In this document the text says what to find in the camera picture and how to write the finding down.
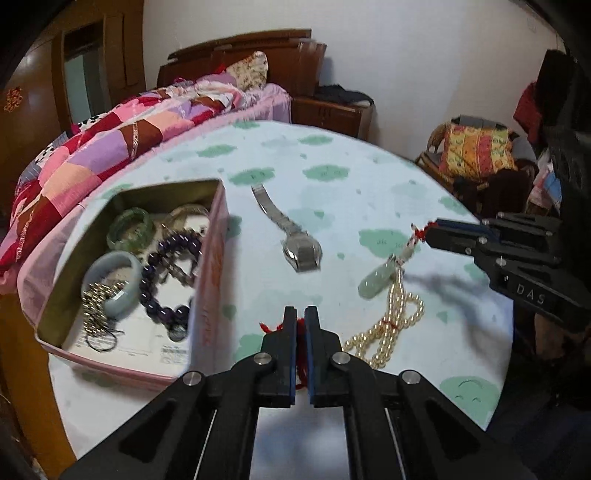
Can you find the pale jade bangle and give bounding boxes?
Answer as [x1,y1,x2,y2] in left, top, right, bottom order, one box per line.
[81,251,142,320]

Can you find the wooden headboard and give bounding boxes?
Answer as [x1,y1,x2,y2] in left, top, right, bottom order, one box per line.
[156,29,327,97]

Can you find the wooden nightstand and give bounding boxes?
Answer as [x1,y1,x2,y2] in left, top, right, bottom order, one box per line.
[290,97,375,141]

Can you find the red double happiness decoration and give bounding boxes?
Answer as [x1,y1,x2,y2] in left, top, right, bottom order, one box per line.
[3,87,23,113]

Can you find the green jade segment bracelet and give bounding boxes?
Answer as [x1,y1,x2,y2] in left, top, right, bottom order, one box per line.
[106,207,157,252]

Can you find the floral pillow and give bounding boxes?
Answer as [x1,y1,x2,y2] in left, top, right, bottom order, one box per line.
[225,51,269,91]

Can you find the wicker chair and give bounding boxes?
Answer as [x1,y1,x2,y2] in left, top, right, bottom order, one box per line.
[415,115,538,218]

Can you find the paper card in tin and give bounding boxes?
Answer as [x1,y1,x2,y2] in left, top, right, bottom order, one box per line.
[61,300,190,377]

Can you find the bed with pink sheet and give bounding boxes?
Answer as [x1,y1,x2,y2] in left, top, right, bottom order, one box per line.
[1,79,291,324]

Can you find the yellow patterned cushion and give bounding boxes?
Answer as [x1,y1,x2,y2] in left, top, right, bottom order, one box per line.
[439,123,517,182]

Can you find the patchwork quilt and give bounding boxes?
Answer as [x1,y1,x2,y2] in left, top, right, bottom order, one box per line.
[1,80,257,272]

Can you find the person's right hand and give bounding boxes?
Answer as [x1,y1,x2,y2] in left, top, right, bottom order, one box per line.
[535,314,585,359]

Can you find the pink metal tin box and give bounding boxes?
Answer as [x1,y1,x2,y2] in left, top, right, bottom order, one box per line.
[36,179,228,389]

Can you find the dark purple bead bracelet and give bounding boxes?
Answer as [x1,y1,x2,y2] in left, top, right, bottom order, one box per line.
[138,230,205,343]

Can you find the white pearl necklace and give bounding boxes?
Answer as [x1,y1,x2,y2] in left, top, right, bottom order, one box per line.
[341,267,426,371]

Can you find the silver bangle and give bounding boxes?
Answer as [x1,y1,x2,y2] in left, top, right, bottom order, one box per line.
[161,204,209,235]

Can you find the wooden wardrobe wall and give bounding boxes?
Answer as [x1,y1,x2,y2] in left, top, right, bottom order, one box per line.
[1,1,145,215]

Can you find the gold bead necklace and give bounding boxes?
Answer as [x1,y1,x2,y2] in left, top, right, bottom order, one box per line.
[81,280,129,354]

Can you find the dark clothes on nightstand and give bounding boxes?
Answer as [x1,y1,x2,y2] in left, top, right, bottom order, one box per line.
[314,84,375,107]

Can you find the silver metal wristwatch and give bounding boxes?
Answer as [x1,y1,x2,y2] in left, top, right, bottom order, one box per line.
[252,184,322,273]

